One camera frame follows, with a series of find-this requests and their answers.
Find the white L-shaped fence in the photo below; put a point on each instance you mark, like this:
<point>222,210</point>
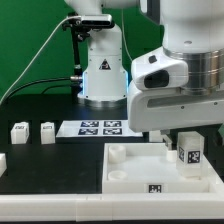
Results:
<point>112,206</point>

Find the white block left edge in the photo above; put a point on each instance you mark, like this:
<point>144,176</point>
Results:
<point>3,164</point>

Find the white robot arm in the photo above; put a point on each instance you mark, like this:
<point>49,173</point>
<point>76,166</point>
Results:
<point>193,33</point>

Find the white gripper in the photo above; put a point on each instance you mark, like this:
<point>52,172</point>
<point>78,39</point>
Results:
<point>152,110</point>

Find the black camera on stand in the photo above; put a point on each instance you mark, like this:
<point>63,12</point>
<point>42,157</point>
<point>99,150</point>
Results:
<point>80,27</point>

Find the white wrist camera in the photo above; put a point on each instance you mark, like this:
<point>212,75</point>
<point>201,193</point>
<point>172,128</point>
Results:
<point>156,70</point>

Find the white sheet with markers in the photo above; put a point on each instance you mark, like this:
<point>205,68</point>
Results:
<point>95,128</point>

